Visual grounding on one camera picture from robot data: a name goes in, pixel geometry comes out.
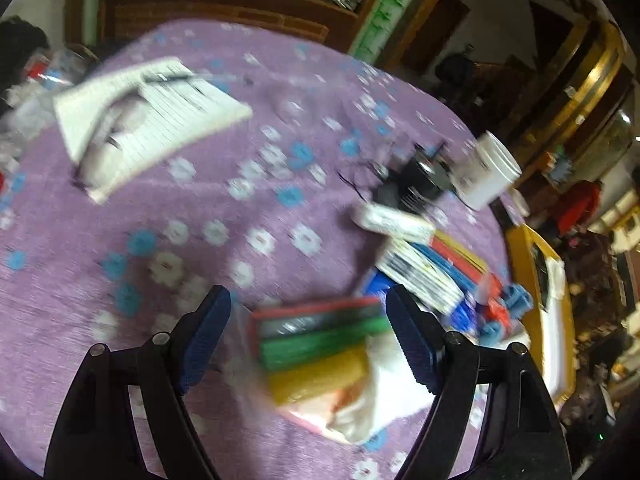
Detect colourful sponge pack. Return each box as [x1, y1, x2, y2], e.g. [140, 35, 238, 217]
[245, 296, 390, 406]

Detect black snack packet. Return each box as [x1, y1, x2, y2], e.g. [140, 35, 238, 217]
[530, 243, 549, 312]

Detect white notebook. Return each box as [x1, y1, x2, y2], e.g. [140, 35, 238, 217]
[53, 58, 253, 204]

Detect eyeglasses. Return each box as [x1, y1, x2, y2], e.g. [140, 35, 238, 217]
[72, 86, 143, 193]

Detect white folded cloth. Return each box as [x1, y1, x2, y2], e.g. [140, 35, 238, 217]
[280, 332, 434, 445]

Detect purple floral tablecloth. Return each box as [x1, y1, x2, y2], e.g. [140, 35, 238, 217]
[0, 18, 522, 480]

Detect yellow cardboard box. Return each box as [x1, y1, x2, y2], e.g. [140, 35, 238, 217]
[506, 224, 576, 406]

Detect black motor part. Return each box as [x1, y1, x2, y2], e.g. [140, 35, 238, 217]
[372, 148, 454, 214]

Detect white plastic jar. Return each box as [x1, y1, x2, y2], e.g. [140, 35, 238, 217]
[451, 131, 522, 210]

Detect black bag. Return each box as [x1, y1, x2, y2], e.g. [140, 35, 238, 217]
[0, 16, 50, 114]

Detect white cloth rag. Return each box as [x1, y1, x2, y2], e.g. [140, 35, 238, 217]
[544, 257, 566, 307]

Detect small white tissue packet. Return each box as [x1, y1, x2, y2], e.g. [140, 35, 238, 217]
[352, 202, 436, 245]

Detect wooden sideboard cabinet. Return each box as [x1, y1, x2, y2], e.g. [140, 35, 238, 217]
[98, 0, 358, 52]

